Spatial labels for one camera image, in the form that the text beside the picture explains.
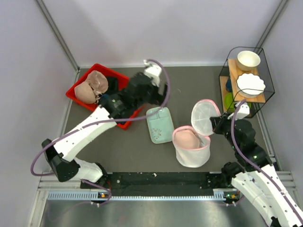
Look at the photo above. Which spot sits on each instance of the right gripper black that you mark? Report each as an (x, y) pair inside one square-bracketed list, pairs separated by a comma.
[(218, 121)]

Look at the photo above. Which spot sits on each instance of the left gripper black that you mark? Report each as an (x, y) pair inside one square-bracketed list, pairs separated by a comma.
[(157, 98)]

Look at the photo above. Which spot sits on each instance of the beige lace bra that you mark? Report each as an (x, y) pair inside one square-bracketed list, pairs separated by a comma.
[(89, 90)]

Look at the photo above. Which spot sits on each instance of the white mesh laundry bag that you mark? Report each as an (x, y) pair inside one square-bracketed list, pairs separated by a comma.
[(192, 142)]

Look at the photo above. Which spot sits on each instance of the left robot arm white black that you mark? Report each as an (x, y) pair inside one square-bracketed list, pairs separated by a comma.
[(115, 108)]

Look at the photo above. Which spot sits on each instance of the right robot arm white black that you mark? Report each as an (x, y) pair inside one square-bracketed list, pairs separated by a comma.
[(254, 174)]

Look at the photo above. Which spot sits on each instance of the black bra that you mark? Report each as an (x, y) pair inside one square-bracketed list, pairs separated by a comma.
[(112, 85)]

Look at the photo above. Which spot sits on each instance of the blue bra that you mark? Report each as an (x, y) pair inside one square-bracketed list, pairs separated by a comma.
[(104, 97)]

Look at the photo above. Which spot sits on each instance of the green plastic bowl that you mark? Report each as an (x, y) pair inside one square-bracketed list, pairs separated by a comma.
[(228, 102)]

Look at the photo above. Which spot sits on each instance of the light green ceramic tray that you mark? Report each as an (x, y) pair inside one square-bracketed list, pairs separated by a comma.
[(160, 125)]

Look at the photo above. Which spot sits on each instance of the white scalloped bowl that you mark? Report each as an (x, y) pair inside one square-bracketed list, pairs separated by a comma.
[(250, 85)]

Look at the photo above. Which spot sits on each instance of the dark blue cup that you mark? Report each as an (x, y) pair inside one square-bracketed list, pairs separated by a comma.
[(228, 85)]

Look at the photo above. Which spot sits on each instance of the red plastic bin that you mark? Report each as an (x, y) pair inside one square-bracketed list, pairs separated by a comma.
[(107, 72)]

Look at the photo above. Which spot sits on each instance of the white round bowl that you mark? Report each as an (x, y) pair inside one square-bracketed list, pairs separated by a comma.
[(247, 60)]

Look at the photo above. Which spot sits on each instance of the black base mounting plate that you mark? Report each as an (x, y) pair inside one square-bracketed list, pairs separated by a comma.
[(165, 183)]

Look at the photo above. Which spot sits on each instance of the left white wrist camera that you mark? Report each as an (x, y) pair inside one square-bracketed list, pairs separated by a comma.
[(153, 71)]

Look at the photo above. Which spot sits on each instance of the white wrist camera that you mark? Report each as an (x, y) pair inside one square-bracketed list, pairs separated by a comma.
[(243, 111), (153, 71)]

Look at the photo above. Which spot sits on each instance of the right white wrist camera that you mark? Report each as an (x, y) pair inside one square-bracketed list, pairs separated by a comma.
[(243, 111)]

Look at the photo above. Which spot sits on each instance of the black wire shelf rack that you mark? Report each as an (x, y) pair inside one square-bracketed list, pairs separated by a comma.
[(231, 70)]

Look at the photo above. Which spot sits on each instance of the grey slotted cable duct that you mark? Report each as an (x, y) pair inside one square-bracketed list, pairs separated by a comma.
[(102, 196)]

